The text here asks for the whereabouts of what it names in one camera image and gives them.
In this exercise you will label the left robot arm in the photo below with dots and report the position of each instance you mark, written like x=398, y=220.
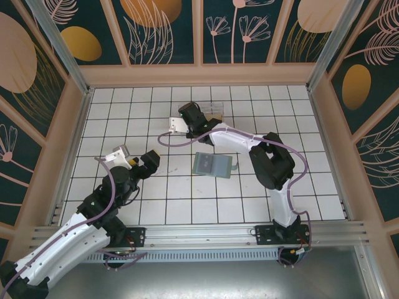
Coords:
x=62, y=246

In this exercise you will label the clear acrylic card organizer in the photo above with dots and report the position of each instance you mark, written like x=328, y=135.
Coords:
x=215, y=107

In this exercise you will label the aluminium frame post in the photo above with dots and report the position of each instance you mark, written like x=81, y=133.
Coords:
x=333, y=46
x=64, y=53

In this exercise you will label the grey metal sheet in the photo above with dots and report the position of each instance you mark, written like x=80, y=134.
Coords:
x=199, y=280

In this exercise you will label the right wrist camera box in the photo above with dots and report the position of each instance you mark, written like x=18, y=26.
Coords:
x=177, y=124

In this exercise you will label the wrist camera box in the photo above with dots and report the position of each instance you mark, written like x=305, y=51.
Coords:
x=120, y=159
x=177, y=124

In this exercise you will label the gold patterned credit card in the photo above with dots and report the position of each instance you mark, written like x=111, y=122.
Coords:
x=215, y=117

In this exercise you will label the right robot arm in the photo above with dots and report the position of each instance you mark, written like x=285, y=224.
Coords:
x=230, y=140

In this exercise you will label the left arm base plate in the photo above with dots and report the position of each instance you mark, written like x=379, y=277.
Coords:
x=137, y=236

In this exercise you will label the green card holder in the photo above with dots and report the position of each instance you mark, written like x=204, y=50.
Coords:
x=223, y=166

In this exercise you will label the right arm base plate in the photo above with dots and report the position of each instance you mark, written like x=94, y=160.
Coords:
x=265, y=236

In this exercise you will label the aluminium mounting rail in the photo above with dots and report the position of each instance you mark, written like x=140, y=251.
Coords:
x=199, y=233

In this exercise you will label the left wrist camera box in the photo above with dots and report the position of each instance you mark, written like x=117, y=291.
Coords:
x=120, y=159

